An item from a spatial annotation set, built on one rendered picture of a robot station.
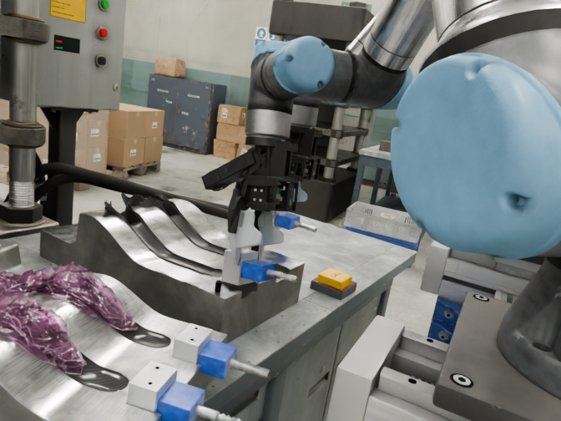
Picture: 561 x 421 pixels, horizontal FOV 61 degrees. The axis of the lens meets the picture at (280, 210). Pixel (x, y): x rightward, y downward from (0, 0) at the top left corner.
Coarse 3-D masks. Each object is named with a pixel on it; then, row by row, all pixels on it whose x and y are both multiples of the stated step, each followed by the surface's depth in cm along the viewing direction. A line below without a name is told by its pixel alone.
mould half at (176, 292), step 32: (96, 224) 90; (160, 224) 99; (192, 224) 105; (64, 256) 97; (96, 256) 92; (128, 256) 87; (192, 256) 93; (224, 256) 95; (288, 256) 99; (128, 288) 88; (160, 288) 83; (192, 288) 79; (224, 288) 79; (288, 288) 94; (192, 320) 80; (224, 320) 77; (256, 320) 86
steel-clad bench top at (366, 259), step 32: (224, 224) 145; (320, 224) 162; (32, 256) 101; (320, 256) 130; (352, 256) 134; (384, 256) 138; (288, 320) 91; (320, 320) 94; (256, 352) 79; (224, 384) 69
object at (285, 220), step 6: (276, 210) 109; (276, 216) 109; (282, 216) 108; (288, 216) 108; (294, 216) 109; (300, 216) 110; (276, 222) 109; (282, 222) 108; (288, 222) 108; (294, 222) 109; (300, 222) 108; (288, 228) 108; (294, 228) 110; (306, 228) 107; (312, 228) 106
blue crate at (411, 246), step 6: (348, 228) 391; (354, 228) 389; (366, 234) 386; (372, 234) 384; (378, 234) 381; (384, 240) 381; (390, 240) 380; (396, 240) 378; (402, 240) 375; (402, 246) 377; (408, 246) 374; (414, 246) 375
